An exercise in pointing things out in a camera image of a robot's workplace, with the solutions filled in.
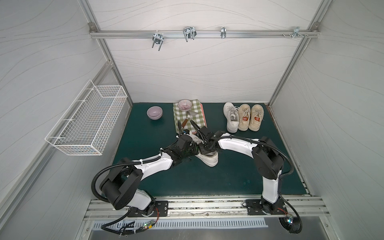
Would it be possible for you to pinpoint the white sneaker with laces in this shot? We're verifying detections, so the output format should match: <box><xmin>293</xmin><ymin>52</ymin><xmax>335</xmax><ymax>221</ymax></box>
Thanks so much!
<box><xmin>189</xmin><ymin>133</ymin><xmax>219</xmax><ymax>167</ymax></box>

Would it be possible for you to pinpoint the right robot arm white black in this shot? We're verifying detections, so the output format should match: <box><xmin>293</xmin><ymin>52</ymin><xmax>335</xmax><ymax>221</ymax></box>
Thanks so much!
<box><xmin>197</xmin><ymin>127</ymin><xmax>285</xmax><ymax>204</ymax></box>

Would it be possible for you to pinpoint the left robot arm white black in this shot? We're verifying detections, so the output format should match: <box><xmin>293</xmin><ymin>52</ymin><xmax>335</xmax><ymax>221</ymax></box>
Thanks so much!
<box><xmin>92</xmin><ymin>135</ymin><xmax>199</xmax><ymax>215</ymax></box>

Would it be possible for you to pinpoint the pink tray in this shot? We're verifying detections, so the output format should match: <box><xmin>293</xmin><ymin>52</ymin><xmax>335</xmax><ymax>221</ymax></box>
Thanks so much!
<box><xmin>200</xmin><ymin>103</ymin><xmax>207</xmax><ymax>127</ymax></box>

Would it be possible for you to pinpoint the green white checkered cloth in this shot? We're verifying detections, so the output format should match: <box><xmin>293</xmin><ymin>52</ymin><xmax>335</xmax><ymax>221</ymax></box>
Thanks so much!
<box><xmin>173</xmin><ymin>100</ymin><xmax>205</xmax><ymax>133</ymax></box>

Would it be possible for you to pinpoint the pink speckled bowl on cloth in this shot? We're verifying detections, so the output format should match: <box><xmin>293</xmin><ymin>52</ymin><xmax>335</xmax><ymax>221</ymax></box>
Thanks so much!
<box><xmin>178</xmin><ymin>100</ymin><xmax>193</xmax><ymax>112</ymax></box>

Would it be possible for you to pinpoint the beige sneaker left one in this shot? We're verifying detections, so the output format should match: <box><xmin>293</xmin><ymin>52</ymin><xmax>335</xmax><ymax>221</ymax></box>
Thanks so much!
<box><xmin>238</xmin><ymin>104</ymin><xmax>251</xmax><ymax>132</ymax></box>

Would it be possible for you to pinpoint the beige sneaker one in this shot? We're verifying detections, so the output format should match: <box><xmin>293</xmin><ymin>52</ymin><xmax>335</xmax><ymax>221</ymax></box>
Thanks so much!
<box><xmin>249</xmin><ymin>105</ymin><xmax>264</xmax><ymax>132</ymax></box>
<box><xmin>238</xmin><ymin>104</ymin><xmax>251</xmax><ymax>132</ymax></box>

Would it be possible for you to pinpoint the purple bowl on table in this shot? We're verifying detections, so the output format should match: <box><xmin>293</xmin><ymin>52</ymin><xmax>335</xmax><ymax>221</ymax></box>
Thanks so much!
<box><xmin>147</xmin><ymin>106</ymin><xmax>163</xmax><ymax>120</ymax></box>

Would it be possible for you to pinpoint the beige sneaker right one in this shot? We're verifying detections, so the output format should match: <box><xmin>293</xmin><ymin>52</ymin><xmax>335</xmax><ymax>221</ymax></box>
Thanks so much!
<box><xmin>249</xmin><ymin>105</ymin><xmax>264</xmax><ymax>132</ymax></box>

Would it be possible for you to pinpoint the white vent strip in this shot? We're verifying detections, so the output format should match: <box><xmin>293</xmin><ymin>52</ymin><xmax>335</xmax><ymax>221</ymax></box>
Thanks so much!
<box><xmin>92</xmin><ymin>218</ymin><xmax>268</xmax><ymax>231</ymax></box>

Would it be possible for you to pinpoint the metal spatula wooden handle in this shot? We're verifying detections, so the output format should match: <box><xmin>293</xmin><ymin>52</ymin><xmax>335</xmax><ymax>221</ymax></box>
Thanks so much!
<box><xmin>181</xmin><ymin>110</ymin><xmax>198</xmax><ymax>128</ymax></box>

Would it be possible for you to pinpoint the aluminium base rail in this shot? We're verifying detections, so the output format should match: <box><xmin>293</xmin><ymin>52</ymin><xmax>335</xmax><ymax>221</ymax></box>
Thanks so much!
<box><xmin>83</xmin><ymin>194</ymin><xmax>331</xmax><ymax>221</ymax></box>

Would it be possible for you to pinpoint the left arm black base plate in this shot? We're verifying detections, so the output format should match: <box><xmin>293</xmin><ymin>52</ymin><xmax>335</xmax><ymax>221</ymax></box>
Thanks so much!
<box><xmin>128</xmin><ymin>200</ymin><xmax>169</xmax><ymax>218</ymax></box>

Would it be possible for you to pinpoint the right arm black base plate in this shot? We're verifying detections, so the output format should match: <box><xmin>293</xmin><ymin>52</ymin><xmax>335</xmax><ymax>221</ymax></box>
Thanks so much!
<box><xmin>243</xmin><ymin>197</ymin><xmax>288</xmax><ymax>216</ymax></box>

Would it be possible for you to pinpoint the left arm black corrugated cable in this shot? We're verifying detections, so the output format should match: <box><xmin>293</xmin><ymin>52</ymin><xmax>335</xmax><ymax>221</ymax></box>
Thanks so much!
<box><xmin>90</xmin><ymin>155</ymin><xmax>163</xmax><ymax>203</ymax></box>

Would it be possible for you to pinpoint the white wire basket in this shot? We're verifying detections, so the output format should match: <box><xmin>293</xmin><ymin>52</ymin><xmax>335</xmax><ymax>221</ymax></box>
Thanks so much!
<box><xmin>45</xmin><ymin>80</ymin><xmax>128</xmax><ymax>156</ymax></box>

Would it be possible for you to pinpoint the metal hook bracket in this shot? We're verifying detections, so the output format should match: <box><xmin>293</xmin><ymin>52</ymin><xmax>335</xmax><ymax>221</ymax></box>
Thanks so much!
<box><xmin>221</xmin><ymin>27</ymin><xmax>227</xmax><ymax>39</ymax></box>
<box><xmin>183</xmin><ymin>27</ymin><xmax>197</xmax><ymax>42</ymax></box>
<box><xmin>282</xmin><ymin>27</ymin><xmax>309</xmax><ymax>39</ymax></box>
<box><xmin>152</xmin><ymin>32</ymin><xmax>165</xmax><ymax>51</ymax></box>

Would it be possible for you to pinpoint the aluminium cross rail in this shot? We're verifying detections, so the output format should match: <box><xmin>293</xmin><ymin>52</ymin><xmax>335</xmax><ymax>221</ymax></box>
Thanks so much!
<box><xmin>90</xmin><ymin>29</ymin><xmax>321</xmax><ymax>39</ymax></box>

